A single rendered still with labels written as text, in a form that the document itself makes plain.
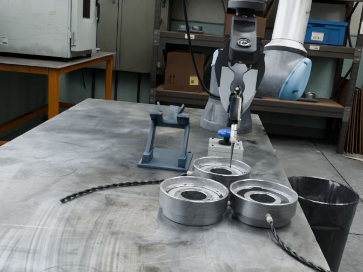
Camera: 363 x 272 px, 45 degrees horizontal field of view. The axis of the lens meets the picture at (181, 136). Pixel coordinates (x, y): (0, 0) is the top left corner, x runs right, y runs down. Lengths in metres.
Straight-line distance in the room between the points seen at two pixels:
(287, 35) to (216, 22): 3.52
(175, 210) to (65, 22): 2.36
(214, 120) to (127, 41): 3.39
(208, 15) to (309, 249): 4.17
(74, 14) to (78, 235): 2.37
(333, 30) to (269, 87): 3.19
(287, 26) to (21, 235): 0.86
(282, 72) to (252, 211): 0.58
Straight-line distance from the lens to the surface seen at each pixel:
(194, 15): 4.70
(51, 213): 0.66
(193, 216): 0.63
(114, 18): 4.56
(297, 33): 1.20
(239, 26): 0.81
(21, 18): 3.00
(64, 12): 2.90
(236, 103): 0.84
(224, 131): 0.90
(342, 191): 2.14
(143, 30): 4.50
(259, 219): 0.65
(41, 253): 0.57
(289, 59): 1.16
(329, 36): 4.31
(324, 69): 4.84
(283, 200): 0.70
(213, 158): 0.83
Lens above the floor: 1.08
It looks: 14 degrees down
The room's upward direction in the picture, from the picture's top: 5 degrees clockwise
